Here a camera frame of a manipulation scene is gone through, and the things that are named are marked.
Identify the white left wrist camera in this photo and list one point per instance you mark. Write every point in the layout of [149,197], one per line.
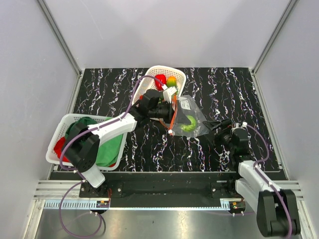
[168,93]

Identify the aluminium rail frame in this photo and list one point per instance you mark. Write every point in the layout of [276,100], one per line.
[64,195]

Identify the dark green cloth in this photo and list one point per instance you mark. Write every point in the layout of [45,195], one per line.
[84,120]

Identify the left aluminium corner post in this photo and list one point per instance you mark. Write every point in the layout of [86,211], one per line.
[58,35]

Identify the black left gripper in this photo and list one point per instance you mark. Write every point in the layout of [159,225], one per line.
[170,111]

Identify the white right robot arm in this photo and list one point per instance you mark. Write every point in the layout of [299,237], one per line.
[275,208]

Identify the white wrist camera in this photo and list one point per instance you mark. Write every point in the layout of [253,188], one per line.
[168,93]
[242,125]

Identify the red cloth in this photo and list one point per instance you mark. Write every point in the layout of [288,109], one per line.
[58,146]

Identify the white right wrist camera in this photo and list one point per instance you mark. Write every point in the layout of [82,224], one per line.
[242,125]

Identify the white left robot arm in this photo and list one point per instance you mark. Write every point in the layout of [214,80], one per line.
[119,125]

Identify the red fake pepper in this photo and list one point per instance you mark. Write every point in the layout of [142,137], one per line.
[161,78]

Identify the clear zip top bag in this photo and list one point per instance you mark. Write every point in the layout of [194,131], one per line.
[188,120]

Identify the orange fake mango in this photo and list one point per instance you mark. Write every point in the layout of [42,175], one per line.
[171,81]

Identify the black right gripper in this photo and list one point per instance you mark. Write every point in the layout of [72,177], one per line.
[215,125]

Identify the aluminium corner post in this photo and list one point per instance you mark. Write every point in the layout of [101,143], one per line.
[275,33]
[58,35]

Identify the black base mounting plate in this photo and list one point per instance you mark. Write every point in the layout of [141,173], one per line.
[197,190]

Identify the white perforated plastic basket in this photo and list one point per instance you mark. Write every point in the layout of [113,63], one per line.
[146,89]

